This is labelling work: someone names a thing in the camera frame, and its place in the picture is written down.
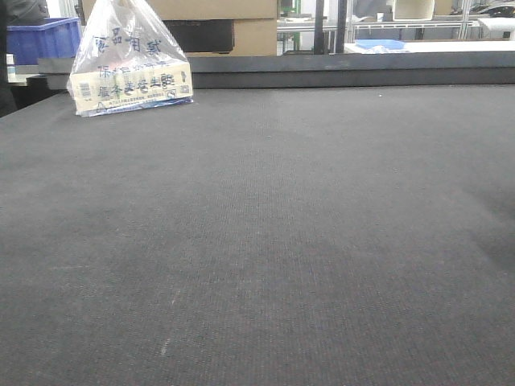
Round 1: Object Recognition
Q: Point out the dark foam edge strip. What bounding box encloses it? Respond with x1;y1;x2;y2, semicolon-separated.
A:
37;51;515;90

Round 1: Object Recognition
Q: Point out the printed clear plastic bag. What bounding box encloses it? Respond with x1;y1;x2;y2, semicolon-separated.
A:
67;1;193;117

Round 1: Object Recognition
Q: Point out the white plastic tub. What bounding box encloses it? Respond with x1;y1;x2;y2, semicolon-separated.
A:
392;0;435;22

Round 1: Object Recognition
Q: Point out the light blue flat tray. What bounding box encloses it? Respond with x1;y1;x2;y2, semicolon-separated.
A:
355;39;408;54

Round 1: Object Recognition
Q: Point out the large cardboard box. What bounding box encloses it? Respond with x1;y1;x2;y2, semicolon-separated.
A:
80;0;278;21

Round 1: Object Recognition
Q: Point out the dark blue bin background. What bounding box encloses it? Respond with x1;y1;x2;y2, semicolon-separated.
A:
6;18;81;65

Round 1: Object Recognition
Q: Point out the lower cardboard box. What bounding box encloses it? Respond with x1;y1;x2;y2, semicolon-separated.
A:
186;19;277;57

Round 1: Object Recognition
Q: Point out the white metal frame table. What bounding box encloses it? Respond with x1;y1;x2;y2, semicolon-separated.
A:
277;18;484;55

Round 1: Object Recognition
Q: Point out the black vertical post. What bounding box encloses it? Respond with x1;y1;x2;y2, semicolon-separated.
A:
313;0;325;55

